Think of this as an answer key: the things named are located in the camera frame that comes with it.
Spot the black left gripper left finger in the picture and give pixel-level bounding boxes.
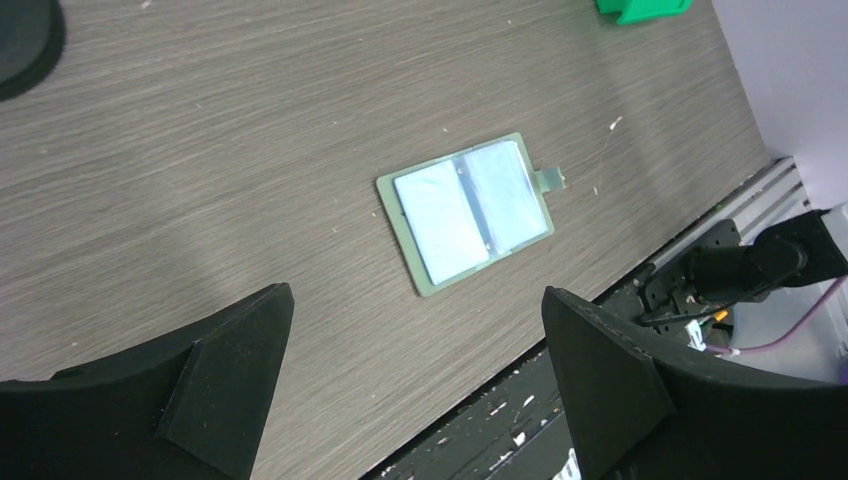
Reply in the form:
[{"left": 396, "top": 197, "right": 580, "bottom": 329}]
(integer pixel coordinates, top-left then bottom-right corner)
[{"left": 1, "top": 283, "right": 295, "bottom": 479}]

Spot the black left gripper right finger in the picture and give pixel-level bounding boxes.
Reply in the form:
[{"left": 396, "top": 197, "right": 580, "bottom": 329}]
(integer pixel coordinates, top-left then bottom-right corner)
[{"left": 541, "top": 287, "right": 847, "bottom": 479}]

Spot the mint green card holder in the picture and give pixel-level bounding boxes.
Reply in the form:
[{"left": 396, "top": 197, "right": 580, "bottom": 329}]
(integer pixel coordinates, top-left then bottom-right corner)
[{"left": 375, "top": 132, "right": 565, "bottom": 297}]

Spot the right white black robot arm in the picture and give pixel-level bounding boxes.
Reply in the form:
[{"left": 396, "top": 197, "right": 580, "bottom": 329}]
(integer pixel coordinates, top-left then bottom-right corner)
[{"left": 685, "top": 209, "right": 847, "bottom": 305}]

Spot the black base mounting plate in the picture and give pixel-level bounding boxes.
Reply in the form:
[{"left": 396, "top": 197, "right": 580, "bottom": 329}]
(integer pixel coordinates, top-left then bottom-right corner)
[{"left": 360, "top": 218, "right": 743, "bottom": 480}]

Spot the green plastic bin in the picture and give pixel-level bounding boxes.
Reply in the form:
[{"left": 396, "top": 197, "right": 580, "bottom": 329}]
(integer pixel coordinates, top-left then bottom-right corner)
[{"left": 595, "top": 0, "right": 692, "bottom": 25}]

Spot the aluminium frame rail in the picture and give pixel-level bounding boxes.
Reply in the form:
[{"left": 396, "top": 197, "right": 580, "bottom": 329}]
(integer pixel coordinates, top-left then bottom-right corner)
[{"left": 648, "top": 157, "right": 811, "bottom": 268}]

